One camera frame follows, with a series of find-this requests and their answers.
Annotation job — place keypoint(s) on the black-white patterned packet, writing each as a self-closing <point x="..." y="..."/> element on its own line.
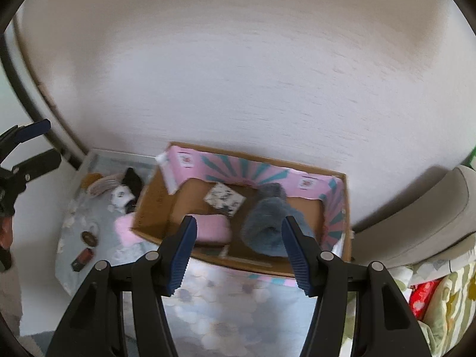
<point x="223" y="198"/>

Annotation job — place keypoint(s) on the red and black small box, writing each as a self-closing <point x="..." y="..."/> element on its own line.
<point x="82" y="258"/>

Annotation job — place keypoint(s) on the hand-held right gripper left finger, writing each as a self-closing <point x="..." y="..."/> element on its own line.
<point x="181" y="256"/>

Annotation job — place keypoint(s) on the blue-grey fluffy cloth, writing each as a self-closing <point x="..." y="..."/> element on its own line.
<point x="264" y="227"/>

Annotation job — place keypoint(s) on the black round jar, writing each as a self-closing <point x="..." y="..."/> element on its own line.
<point x="89" y="238"/>

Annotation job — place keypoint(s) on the green floral bedding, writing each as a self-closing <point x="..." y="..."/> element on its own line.
<point x="453" y="297"/>

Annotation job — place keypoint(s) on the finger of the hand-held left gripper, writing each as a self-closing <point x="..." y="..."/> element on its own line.
<point x="41" y="161"/>
<point x="35" y="128"/>

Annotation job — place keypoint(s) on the black curved pole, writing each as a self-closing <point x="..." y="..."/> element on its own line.
<point x="28" y="96"/>

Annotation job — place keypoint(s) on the red patterned cloth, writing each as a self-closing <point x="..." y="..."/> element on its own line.
<point x="422" y="297"/>

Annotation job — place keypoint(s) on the beige ribbed item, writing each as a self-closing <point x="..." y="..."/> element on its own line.
<point x="106" y="186"/>

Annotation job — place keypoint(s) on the brown round item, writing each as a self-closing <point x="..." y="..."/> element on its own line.
<point x="91" y="179"/>

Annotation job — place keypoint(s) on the pink fluffy earmuffs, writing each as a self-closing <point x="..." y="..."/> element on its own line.
<point x="212" y="228"/>

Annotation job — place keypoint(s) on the beige sofa cushion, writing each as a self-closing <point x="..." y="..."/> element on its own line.
<point x="427" y="212"/>

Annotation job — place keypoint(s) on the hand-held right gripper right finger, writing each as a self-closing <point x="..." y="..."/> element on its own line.
<point x="297" y="256"/>

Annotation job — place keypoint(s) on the white black small toy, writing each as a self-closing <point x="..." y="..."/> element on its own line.
<point x="121" y="195"/>

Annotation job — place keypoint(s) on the pink printed cardboard box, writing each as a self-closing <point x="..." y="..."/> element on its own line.
<point x="156" y="200"/>

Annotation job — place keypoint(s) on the black cloth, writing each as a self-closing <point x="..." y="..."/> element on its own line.
<point x="133" y="180"/>

